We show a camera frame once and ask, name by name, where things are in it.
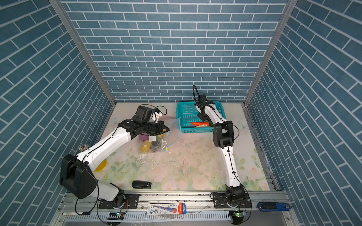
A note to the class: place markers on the yellow toy potato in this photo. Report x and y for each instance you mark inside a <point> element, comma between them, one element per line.
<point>145,147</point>

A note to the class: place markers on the clear zip top bag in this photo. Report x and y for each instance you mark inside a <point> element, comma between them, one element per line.
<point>169,139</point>

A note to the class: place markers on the purple toy onion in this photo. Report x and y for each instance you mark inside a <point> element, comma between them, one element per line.
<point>144,138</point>

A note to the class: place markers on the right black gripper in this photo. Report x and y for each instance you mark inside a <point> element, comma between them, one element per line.
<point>201,117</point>

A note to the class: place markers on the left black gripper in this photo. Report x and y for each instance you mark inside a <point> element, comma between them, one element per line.
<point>160,125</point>

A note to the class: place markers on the toothbrush blister package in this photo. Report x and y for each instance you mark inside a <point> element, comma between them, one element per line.
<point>177,208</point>

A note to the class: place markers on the yellow pen cup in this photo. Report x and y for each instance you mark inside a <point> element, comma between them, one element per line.
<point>101,166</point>

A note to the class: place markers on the teal plastic basket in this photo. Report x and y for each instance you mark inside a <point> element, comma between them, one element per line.
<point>188,113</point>

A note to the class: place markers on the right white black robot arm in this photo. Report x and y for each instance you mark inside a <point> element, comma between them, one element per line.
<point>223,138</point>

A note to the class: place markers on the aluminium mounting rail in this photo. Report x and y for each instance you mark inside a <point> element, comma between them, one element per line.
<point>201,211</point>

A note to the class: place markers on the blue black tool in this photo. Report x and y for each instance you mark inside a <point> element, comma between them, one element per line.
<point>273,206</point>

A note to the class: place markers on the black toy avocado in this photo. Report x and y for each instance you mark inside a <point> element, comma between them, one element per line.
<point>156,146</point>

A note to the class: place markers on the orange toy carrot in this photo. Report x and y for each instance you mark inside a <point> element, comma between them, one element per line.
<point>198,124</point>

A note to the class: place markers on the black marker pen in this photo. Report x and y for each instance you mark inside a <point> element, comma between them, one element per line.
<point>76,213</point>

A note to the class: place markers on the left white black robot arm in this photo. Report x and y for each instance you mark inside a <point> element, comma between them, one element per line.
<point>76,173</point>

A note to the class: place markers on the black rectangular device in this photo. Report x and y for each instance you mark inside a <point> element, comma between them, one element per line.
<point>138,184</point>

